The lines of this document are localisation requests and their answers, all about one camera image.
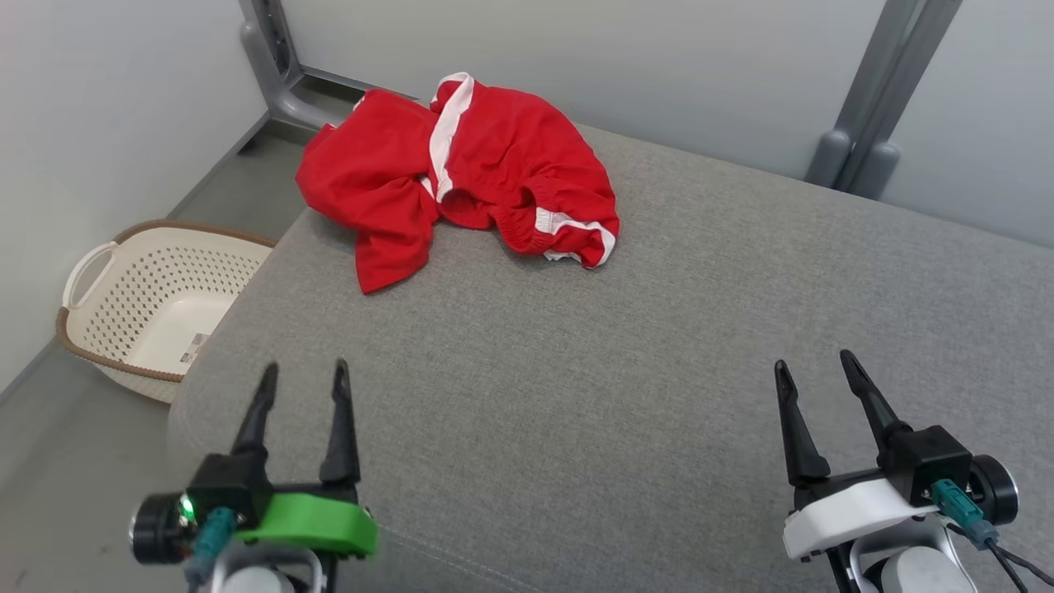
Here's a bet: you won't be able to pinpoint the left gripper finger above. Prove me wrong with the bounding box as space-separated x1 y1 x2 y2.
233 362 279 455
319 358 361 485

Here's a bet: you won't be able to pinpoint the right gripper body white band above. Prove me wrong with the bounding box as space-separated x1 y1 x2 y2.
782 455 1019 563

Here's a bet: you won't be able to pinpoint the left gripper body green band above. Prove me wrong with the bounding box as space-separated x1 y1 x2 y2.
130 482 380 566

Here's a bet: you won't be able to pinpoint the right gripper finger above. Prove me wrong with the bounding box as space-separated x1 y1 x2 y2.
840 350 913 450
774 360 831 487

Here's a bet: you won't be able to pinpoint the red shorts with white stripes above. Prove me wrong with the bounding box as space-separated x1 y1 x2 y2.
295 72 621 295

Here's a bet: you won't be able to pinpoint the cream perforated laundry basket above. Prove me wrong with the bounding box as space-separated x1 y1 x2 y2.
56 219 277 404

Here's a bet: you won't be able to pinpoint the black cable with teal connector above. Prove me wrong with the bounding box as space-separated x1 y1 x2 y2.
930 479 1032 593
185 507 240 590

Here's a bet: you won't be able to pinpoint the grey partition post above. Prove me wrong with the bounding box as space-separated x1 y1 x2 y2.
239 0 367 133
805 0 964 200

